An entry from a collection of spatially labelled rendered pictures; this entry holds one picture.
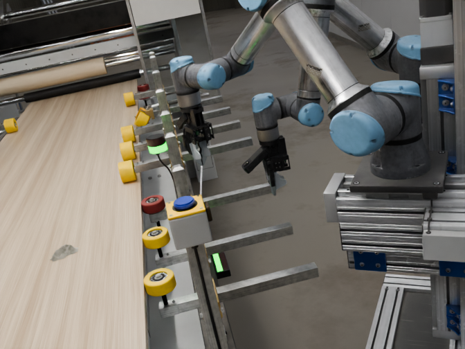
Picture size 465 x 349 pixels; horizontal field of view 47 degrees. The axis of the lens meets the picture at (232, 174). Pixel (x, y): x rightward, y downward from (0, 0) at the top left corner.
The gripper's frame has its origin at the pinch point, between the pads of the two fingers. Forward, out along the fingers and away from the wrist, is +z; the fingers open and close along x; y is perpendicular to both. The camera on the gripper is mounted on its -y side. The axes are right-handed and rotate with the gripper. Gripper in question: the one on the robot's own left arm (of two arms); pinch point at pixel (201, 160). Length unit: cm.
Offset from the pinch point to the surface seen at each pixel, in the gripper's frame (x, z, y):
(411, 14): 393, 34, -274
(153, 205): -18.7, 10.5, -4.1
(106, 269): -44, 11, 23
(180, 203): -36, -22, 72
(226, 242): -7.4, 18.8, 23.9
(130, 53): 59, -9, -228
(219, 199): 3.3, 15.3, 1.3
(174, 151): -9.0, -6.8, 1.4
